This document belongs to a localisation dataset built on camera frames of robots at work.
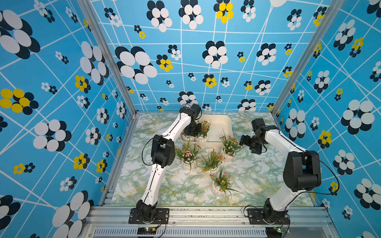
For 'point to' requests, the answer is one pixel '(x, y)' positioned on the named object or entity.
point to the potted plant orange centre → (211, 163)
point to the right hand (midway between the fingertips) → (246, 146)
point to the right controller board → (273, 232)
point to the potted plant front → (221, 184)
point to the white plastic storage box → (219, 123)
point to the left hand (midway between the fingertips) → (199, 133)
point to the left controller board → (146, 230)
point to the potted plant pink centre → (187, 154)
